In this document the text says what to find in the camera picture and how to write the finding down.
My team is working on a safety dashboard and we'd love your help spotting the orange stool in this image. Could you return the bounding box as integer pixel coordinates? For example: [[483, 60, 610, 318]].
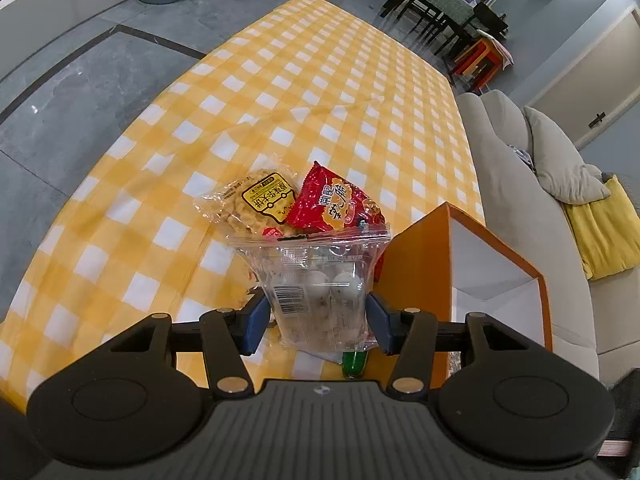
[[452, 36, 513, 92]]

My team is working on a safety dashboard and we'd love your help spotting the red snack bag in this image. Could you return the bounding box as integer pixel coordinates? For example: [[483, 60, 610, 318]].
[[286, 162, 385, 233]]

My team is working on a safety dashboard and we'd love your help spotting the yellow label cracker bag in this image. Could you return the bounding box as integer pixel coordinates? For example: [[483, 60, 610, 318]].
[[194, 169, 299, 237]]

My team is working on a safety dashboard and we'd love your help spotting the clear bag of round snacks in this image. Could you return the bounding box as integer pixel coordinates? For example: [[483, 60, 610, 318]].
[[229, 223, 392, 353]]

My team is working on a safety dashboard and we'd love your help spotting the yellow white checkered tablecloth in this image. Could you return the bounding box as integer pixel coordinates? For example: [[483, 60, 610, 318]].
[[1, 0, 483, 408]]

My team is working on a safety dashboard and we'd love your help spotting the green sausage stick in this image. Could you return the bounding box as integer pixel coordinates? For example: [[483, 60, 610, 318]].
[[342, 351, 368, 378]]

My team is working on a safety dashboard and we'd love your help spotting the beige sofa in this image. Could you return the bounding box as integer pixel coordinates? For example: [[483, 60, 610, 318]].
[[457, 90, 639, 385]]

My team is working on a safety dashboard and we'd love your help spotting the dining table green cloth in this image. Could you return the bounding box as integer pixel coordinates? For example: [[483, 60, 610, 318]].
[[378, 0, 509, 54]]

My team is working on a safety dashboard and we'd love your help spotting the white low cabinet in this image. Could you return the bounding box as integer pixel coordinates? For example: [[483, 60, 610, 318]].
[[0, 0, 125, 76]]

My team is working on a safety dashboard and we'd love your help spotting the orange cardboard box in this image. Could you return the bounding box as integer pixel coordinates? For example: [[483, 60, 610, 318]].
[[375, 200, 554, 384]]

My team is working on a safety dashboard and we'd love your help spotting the grey cushion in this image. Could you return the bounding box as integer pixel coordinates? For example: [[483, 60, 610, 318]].
[[524, 106, 610, 205]]

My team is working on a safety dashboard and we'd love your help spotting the yellow cushion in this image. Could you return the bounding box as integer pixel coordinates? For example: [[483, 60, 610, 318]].
[[563, 174, 640, 281]]

